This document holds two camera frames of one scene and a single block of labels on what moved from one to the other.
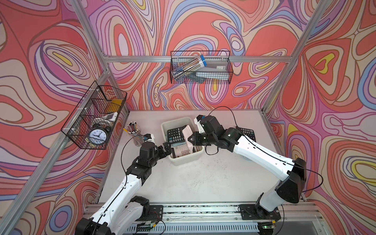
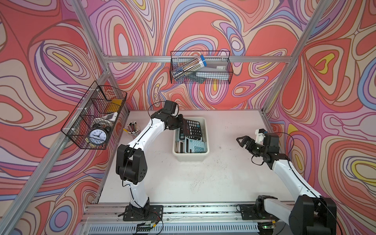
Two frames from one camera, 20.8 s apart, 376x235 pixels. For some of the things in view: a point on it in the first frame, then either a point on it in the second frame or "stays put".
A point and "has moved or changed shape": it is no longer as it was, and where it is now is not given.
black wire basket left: (91, 124) stays put
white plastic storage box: (187, 159) has moved or changed shape
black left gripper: (167, 150) -> (180, 122)
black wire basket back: (203, 67) stays put
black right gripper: (195, 141) -> (249, 145)
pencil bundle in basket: (190, 66) stays put
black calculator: (247, 132) -> (191, 129)
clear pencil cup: (133, 129) stays put
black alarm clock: (98, 135) stays put
